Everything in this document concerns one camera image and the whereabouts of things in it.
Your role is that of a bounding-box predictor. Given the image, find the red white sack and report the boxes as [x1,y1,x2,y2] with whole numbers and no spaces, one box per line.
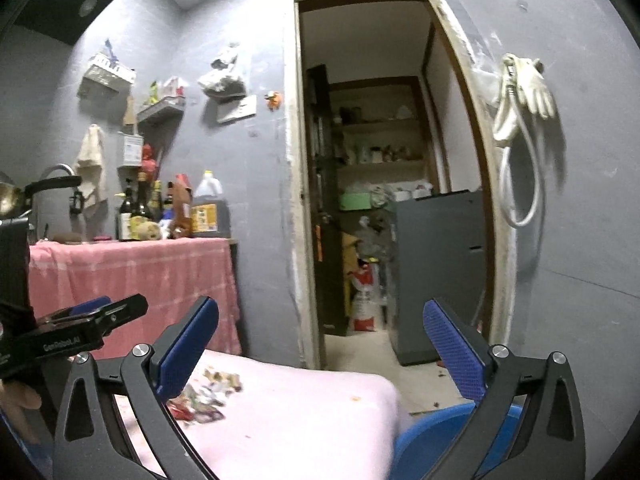
[350,260,382,333]

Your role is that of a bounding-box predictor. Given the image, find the wooden storage shelf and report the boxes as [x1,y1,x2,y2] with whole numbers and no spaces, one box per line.
[332,77,441,196]

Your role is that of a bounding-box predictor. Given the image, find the metal faucet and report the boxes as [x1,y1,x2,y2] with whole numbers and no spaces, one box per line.
[36,163,76,183]

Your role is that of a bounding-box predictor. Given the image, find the hanging clear plastic bag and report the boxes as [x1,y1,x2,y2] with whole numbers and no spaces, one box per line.
[197,42,247,97]

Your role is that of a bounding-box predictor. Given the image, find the white wall basket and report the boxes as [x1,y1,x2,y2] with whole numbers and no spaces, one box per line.
[77,52,137,98]

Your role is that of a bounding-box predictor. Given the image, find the white rubber gloves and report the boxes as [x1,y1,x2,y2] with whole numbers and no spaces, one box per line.
[515,56,557,120]

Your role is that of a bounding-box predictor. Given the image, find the pile of torn wrapper scraps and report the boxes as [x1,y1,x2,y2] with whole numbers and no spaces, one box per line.
[170,366,244,425]

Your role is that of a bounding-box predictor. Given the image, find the grey wall shelf rack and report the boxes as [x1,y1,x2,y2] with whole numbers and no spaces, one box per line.
[136,96,187,125]

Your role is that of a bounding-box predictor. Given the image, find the pink checked cloth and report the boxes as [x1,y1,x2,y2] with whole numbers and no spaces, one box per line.
[27,237,242,361]

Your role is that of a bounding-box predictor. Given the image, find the white wall socket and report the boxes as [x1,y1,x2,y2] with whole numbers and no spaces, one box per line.
[217,95,258,125]

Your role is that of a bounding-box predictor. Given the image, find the clear plastic wall bag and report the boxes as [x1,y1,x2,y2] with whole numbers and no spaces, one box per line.
[470,55,501,106]

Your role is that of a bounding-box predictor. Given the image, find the person's left hand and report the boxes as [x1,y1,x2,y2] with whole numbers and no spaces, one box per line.
[0,379,42,443]

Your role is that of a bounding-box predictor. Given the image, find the blue plastic bucket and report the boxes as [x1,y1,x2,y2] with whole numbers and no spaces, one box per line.
[391,402,526,480]

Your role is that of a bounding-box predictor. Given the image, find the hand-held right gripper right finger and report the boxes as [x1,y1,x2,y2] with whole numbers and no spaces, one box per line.
[422,297,587,480]

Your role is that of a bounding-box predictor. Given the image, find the light pink ribbed cloth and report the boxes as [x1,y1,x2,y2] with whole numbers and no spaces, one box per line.
[107,347,416,480]

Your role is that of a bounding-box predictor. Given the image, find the beige hanging cloth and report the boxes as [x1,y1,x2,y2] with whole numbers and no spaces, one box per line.
[75,124,108,211]

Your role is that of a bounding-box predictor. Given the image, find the grey utensil holder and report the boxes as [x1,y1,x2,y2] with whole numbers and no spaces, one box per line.
[117,131,143,167]

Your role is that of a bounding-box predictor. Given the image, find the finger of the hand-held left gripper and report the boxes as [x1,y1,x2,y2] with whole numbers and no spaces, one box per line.
[69,296,112,317]
[36,294,149,335]

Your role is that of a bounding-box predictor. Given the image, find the grey cabinet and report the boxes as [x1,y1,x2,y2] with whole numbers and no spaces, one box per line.
[389,190,490,367]

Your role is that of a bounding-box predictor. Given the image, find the pile of clear plastic bags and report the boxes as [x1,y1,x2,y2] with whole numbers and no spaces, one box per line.
[357,212,396,261]

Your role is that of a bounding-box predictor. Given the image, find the black handled pan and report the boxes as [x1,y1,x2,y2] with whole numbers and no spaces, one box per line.
[0,176,82,217]

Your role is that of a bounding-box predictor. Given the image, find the large cooking oil bottle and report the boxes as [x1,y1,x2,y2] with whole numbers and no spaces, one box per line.
[191,170,232,239]

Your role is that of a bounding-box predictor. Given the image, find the dark wooden door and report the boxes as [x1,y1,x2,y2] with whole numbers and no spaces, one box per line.
[305,65,348,337]

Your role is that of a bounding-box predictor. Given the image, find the green box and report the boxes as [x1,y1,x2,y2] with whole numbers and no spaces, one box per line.
[339,192,373,212]

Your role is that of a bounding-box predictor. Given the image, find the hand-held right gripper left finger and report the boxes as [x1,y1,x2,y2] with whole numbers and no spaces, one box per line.
[52,296,221,480]

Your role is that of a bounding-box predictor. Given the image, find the wooden door frame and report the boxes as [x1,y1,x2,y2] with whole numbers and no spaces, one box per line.
[282,0,518,371]

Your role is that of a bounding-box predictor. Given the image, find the white coiled hose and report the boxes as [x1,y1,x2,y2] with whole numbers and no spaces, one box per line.
[492,54,546,228]

